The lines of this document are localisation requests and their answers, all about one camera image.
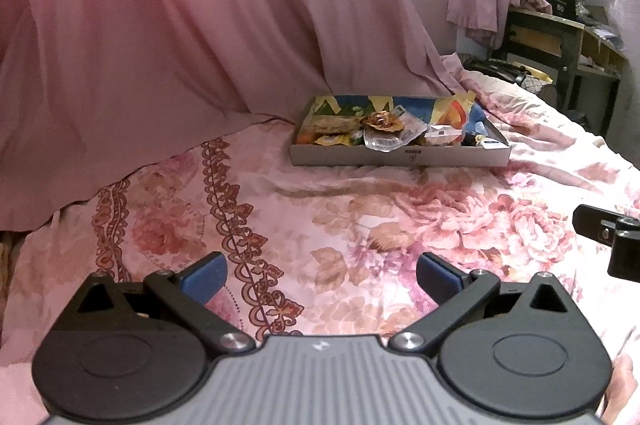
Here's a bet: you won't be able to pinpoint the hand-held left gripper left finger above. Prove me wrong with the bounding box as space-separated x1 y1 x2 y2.
52 251 257 352

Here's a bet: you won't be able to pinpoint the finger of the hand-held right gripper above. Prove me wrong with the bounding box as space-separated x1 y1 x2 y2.
572 204 640 249

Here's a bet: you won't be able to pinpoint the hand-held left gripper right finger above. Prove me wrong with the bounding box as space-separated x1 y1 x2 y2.
390 252 593 351

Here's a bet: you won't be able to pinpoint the white label snack packet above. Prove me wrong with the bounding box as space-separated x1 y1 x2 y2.
425 125 464 147

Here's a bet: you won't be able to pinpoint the clear snack wrappers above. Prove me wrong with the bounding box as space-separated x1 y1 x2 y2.
364 125 427 152

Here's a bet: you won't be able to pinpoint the printed cardboard box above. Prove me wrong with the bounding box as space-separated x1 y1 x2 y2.
289 91 512 169

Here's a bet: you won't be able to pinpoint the brown gold snack wrapper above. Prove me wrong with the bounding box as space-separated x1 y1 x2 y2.
360 110 402 132

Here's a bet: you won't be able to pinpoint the yellow snack packet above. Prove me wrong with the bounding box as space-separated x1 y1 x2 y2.
315 132 364 147

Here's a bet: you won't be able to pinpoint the pink floral bedsheet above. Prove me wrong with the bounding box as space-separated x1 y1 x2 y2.
0 65 640 425

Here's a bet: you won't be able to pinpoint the yellow bag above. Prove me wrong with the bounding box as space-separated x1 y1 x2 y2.
510 63 554 84

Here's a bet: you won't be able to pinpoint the dark wooden desk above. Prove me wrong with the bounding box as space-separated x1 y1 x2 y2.
492 5 631 139

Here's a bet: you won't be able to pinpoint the black bag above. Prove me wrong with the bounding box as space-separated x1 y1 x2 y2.
460 55 532 89

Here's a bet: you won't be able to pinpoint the papers on desk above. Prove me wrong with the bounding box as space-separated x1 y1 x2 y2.
575 0 622 42

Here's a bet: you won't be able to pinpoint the pink curtain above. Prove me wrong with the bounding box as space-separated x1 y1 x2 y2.
0 0 457 234

